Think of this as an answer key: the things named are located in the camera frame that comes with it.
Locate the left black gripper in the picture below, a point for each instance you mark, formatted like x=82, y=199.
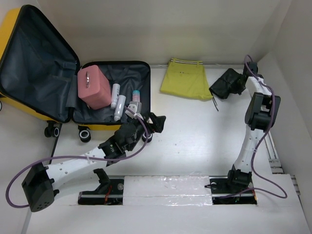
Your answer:
x=156, y=125

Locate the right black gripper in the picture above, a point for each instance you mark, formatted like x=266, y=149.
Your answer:
x=242, y=89

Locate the black leather pouch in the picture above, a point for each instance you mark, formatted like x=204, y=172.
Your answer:
x=231, y=82

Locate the white tube bottle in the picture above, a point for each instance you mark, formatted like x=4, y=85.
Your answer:
x=119, y=107

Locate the yellow-green shorts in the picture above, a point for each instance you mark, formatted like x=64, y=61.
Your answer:
x=186, y=79

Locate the small white bottle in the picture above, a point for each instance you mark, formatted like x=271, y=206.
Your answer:
x=114, y=95

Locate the pink toiletry case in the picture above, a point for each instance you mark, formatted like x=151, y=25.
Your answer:
x=94, y=87

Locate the yellow hard-shell suitcase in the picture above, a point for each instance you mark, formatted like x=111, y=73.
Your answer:
x=38, y=75

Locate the white bottle pink-teal cap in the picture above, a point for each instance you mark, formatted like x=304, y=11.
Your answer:
x=136, y=95

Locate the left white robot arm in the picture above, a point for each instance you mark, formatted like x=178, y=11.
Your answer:
x=43, y=183

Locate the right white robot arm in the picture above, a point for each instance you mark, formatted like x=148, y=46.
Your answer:
x=259, y=118

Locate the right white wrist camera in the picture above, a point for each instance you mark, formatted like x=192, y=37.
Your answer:
x=253, y=67

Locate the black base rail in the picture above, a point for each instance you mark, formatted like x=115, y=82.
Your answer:
x=111, y=193

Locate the aluminium side rail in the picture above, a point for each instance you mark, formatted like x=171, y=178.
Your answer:
x=273, y=158

